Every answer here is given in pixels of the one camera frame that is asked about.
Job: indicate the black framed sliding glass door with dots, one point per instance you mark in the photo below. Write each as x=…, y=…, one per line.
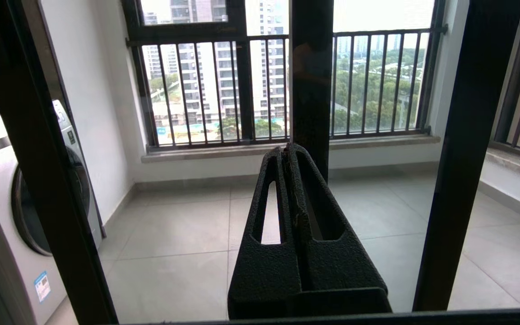
x=63, y=180

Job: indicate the black balcony railing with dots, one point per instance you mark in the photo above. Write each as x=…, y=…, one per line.
x=377, y=33

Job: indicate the black window guard railing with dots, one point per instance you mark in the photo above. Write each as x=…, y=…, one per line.
x=508, y=90

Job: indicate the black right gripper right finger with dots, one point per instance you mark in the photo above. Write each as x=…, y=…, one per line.
x=345, y=271

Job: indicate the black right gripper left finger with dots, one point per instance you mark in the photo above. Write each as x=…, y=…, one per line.
x=264, y=271

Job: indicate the black window frame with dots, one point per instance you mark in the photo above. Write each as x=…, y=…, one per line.
x=188, y=31

